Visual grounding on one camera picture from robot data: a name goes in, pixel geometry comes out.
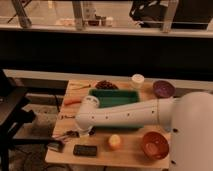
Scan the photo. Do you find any black handled brush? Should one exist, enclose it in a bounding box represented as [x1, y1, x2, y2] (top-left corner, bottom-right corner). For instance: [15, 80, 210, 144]
[46, 128, 97, 153]

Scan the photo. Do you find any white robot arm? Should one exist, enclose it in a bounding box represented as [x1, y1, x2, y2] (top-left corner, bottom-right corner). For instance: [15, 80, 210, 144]
[75, 92, 213, 171]

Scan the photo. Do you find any red bowl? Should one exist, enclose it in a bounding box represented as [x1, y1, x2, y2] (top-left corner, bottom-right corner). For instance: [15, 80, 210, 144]
[141, 131, 169, 160]

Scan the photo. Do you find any purple bowl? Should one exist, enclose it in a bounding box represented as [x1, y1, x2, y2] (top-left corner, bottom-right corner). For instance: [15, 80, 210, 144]
[153, 80, 175, 98]

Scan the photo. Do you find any black rectangular sponge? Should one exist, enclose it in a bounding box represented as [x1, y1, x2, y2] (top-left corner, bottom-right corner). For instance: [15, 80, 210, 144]
[73, 145, 97, 157]

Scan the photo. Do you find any metal spoon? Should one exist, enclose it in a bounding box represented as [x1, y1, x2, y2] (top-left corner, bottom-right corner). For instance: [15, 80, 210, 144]
[58, 115, 75, 120]

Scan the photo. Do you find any yellow apple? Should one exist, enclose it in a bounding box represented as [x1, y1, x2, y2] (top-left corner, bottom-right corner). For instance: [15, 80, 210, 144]
[108, 134, 121, 150]

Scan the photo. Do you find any green plastic tray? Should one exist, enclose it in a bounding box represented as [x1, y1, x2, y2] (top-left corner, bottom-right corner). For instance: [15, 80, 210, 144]
[87, 88, 144, 131]

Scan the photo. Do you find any yellow banana peeler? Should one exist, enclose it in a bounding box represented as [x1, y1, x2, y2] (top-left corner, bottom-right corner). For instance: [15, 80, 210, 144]
[70, 84, 91, 90]

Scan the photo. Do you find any white plastic cup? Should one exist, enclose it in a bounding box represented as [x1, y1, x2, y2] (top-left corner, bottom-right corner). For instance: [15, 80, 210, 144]
[131, 74, 145, 89]

